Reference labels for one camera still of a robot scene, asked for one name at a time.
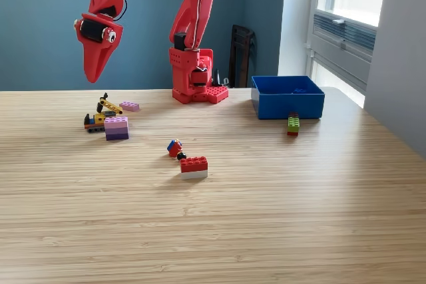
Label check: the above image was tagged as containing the flat pink brick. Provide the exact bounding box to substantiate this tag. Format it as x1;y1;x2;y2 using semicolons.
118;100;140;112

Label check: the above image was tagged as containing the toy figure red shirt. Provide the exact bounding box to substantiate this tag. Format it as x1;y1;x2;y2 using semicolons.
167;140;187;162

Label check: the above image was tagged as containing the pink and purple brick stack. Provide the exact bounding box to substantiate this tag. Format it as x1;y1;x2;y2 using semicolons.
104;116;130;141

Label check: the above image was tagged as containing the red and white brick stack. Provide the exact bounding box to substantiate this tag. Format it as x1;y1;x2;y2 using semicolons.
179;156;209;180

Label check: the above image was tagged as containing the small yellow toy digger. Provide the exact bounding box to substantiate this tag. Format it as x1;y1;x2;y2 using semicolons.
83;92;124;133

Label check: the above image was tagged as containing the blue plastic bin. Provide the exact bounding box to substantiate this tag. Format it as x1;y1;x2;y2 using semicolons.
251;75;325;120

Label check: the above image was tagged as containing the black cable bundle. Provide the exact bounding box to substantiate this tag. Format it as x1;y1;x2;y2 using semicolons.
212;69;230;88

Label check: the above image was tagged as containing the green and red brick stack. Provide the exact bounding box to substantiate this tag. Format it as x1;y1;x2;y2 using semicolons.
287;112;300;137

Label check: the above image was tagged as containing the grey louvered window unit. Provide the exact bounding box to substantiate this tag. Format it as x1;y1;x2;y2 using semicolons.
312;10;377;63

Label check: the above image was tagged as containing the black folded chair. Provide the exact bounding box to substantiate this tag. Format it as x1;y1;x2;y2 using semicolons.
229;24;258;88

